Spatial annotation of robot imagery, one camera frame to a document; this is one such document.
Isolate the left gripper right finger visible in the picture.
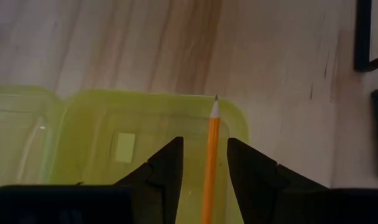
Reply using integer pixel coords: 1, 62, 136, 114
226, 138, 330, 224

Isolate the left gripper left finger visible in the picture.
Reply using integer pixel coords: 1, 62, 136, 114
114, 136, 184, 224

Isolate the wooden shelf riser black frame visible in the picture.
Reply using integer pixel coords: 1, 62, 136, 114
354, 0, 378, 72

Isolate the yellow transparent pencil case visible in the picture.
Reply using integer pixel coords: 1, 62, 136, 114
0, 84, 251, 224

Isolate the orange pencil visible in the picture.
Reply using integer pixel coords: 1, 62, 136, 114
200, 95, 221, 224

